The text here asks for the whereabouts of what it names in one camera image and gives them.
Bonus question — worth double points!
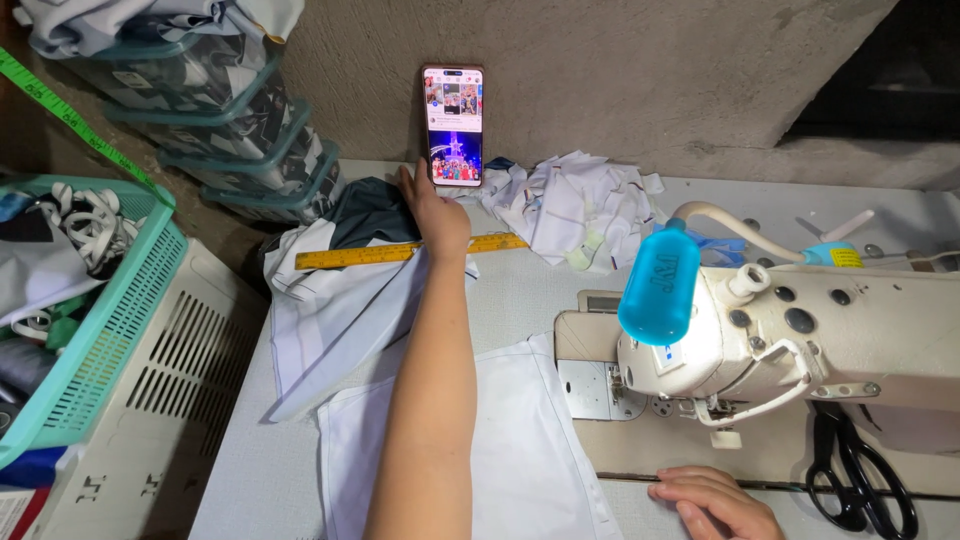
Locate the black fabric scissors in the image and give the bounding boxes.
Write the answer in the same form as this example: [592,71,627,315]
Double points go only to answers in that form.
[804,401,921,540]

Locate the green measuring tape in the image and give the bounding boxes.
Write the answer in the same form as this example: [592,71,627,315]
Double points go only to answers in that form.
[0,46,178,210]

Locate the cream industrial sewing machine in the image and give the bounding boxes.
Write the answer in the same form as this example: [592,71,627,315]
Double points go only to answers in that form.
[553,258,960,457]

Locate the person's left hand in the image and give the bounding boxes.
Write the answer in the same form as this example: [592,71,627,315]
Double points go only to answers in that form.
[396,159,474,265]

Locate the white fabric panel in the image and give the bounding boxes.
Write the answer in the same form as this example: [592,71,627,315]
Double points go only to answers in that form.
[317,332,625,540]

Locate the smartphone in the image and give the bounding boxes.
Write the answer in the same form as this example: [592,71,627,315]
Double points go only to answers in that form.
[421,63,486,189]

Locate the person's right hand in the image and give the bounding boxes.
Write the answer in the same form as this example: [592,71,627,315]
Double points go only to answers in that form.
[647,465,787,540]

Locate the heap of white fabric scraps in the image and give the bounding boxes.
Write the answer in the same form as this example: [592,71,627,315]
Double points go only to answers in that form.
[442,150,669,273]

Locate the blue gooseneck sewing lamp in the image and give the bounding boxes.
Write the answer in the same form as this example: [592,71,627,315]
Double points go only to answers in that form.
[616,200,866,348]

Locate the white vented appliance box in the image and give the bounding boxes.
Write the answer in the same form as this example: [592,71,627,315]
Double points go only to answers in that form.
[30,237,273,540]

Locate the white and dark garment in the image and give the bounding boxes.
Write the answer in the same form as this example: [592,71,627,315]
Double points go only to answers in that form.
[261,176,481,425]

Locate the yellow wooden ruler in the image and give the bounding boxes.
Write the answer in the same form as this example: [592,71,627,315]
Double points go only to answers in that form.
[294,232,530,271]

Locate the clear container with teal lid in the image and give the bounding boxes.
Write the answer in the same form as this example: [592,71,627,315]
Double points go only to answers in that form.
[101,73,313,160]
[198,159,348,226]
[156,121,340,195]
[56,31,288,115]

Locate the red blue white packet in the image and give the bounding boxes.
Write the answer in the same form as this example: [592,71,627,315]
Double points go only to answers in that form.
[0,446,70,540]

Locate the white plastic rod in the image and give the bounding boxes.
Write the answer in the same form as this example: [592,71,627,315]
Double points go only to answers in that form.
[817,209,876,243]

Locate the teal plastic basket with cloths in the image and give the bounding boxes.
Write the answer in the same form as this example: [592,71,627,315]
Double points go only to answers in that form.
[0,174,190,471]

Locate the heap of grey white cloth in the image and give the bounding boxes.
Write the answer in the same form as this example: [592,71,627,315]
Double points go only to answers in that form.
[13,0,306,61]

